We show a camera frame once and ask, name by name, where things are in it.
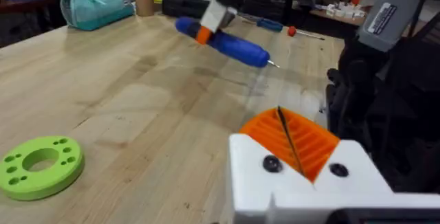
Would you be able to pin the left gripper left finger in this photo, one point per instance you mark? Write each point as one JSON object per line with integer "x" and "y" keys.
{"x": 261, "y": 155}

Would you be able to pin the teal zip bag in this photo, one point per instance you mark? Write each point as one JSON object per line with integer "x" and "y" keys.
{"x": 96, "y": 5}

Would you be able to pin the green disc with holes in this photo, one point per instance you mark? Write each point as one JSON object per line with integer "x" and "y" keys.
{"x": 41, "y": 169}

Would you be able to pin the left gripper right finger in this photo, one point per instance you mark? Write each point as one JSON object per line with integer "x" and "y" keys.
{"x": 343, "y": 162}

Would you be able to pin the black box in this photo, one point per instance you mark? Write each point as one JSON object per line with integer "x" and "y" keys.
{"x": 184, "y": 5}

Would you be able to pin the blue electric screwdriver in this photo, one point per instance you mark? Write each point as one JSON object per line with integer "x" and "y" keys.
{"x": 233, "y": 45}

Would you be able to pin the heap of white blocks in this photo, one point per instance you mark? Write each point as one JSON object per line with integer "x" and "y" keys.
{"x": 343, "y": 10}

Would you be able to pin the brown cup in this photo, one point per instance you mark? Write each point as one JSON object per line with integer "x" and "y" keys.
{"x": 144, "y": 5}

